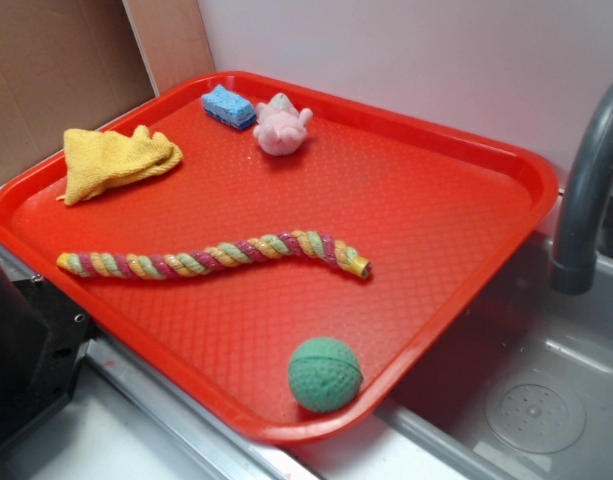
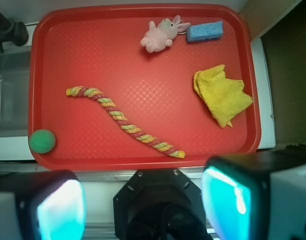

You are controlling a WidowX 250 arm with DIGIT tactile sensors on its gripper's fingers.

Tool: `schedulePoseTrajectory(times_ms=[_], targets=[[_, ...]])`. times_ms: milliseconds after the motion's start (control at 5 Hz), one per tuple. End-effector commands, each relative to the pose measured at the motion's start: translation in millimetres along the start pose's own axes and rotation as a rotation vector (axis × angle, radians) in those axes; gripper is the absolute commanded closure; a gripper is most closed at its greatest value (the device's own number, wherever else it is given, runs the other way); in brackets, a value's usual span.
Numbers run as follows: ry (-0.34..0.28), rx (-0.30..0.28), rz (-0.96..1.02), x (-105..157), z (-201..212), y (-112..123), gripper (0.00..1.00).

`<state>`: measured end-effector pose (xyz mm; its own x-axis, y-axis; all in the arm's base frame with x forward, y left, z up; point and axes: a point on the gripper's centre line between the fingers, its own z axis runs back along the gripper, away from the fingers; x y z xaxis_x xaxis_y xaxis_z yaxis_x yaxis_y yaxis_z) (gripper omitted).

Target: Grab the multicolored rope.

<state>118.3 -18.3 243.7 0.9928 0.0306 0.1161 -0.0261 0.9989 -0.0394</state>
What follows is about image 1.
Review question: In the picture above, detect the green dimpled ball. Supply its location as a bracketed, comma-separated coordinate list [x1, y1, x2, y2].
[288, 337, 363, 414]

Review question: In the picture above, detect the yellow cloth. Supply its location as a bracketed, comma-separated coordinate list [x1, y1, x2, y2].
[57, 125, 183, 206]

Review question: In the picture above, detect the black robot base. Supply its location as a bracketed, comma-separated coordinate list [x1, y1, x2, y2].
[0, 265, 90, 452]

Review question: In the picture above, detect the grey toy faucet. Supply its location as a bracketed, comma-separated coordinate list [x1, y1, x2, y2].
[548, 84, 613, 295]

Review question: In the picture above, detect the pink plush toy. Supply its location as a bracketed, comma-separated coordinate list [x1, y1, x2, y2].
[253, 93, 314, 156]

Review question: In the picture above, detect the grey plastic sink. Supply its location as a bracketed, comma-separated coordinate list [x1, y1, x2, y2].
[294, 239, 613, 479]

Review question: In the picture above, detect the blue sponge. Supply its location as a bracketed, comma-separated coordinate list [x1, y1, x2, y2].
[201, 85, 257, 130]

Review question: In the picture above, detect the multicolored twisted rope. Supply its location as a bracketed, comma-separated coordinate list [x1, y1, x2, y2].
[56, 229, 374, 283]

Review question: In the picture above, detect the brown cardboard panel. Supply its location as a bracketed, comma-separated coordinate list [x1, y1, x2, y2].
[0, 1, 215, 186]

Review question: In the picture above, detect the red plastic tray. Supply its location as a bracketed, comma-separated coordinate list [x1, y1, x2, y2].
[0, 72, 558, 445]

